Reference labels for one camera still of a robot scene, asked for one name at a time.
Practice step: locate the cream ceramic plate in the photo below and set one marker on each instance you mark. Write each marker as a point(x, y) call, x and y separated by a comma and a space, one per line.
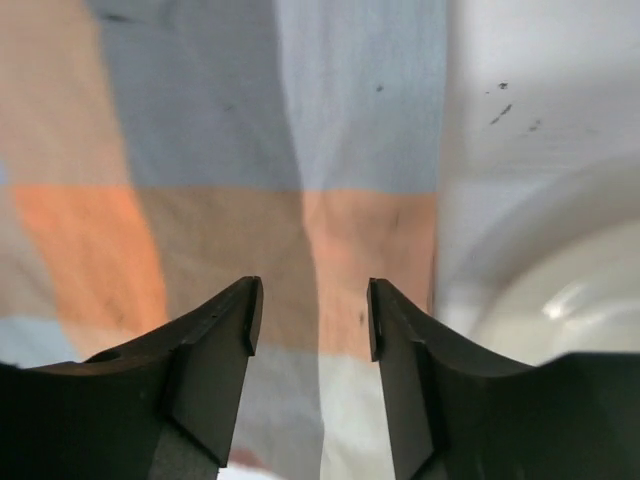
point(583, 298)

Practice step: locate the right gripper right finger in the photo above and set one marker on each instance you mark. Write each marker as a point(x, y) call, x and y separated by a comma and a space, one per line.
point(442, 398)

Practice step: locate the orange blue checkered cloth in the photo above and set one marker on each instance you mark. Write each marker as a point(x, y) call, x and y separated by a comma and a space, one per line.
point(152, 152)

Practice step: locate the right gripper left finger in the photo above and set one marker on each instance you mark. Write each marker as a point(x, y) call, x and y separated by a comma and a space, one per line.
point(208, 349)

